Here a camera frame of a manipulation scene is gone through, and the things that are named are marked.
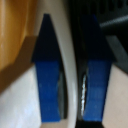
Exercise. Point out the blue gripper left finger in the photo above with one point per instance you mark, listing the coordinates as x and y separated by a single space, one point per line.
48 76

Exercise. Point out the yellow food piece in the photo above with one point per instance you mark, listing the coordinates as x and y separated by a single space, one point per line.
15 30

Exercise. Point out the small white bowl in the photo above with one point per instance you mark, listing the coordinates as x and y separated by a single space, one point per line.
68 43

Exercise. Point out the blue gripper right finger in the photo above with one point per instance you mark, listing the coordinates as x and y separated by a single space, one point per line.
96 76

